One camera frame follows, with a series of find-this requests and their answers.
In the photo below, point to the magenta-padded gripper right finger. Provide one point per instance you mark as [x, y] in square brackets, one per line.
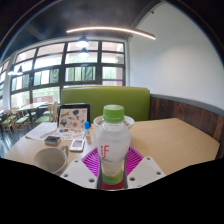
[146, 170]

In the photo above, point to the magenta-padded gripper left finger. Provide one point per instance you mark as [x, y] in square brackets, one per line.
[78, 172]

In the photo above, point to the clear green-capped drink bottle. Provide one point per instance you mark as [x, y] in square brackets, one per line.
[113, 140]

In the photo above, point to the white flat phone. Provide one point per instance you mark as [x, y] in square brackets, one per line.
[77, 144]

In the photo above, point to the white flower-print mug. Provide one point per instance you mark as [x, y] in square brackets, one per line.
[50, 160]

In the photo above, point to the flat round red coaster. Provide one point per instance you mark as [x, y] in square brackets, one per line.
[113, 186]

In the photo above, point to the colourful sticker sheet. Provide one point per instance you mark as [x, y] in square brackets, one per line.
[68, 134]

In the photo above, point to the small black box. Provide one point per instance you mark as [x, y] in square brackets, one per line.
[52, 140]

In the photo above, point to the small blue-capped bottle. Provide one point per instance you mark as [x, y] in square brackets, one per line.
[87, 128]

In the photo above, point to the white ceramic bowl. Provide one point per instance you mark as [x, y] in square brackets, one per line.
[128, 122]

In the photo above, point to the white printed paper sheets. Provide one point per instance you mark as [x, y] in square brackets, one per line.
[40, 131]

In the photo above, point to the black tablet with stickers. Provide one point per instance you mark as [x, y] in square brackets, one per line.
[73, 116]

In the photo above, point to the green upholstered bench backrest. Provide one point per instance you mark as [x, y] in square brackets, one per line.
[133, 103]

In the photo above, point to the wooden chairs with green seats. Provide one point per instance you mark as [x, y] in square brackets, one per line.
[20, 121]

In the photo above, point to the wooden dining table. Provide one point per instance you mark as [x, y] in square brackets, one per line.
[31, 106]

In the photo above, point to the black pendant lamps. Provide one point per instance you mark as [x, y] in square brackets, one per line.
[82, 42]

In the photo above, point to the long curved ceiling light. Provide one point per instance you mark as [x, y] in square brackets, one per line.
[110, 29]

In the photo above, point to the black-framed window wall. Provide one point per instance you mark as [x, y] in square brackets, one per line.
[46, 61]

